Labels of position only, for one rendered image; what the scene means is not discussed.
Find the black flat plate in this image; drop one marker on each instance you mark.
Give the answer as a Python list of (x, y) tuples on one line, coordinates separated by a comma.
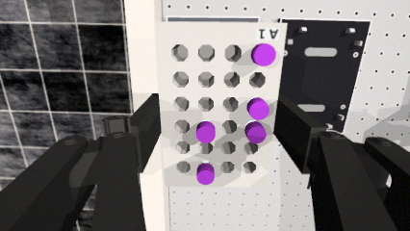
[(321, 64)]

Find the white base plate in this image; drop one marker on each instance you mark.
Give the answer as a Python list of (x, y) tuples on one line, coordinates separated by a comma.
[(380, 107)]

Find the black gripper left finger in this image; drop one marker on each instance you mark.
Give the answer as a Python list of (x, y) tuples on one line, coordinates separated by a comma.
[(41, 199)]

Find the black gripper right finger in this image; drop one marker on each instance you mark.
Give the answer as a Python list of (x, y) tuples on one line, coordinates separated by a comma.
[(346, 195)]

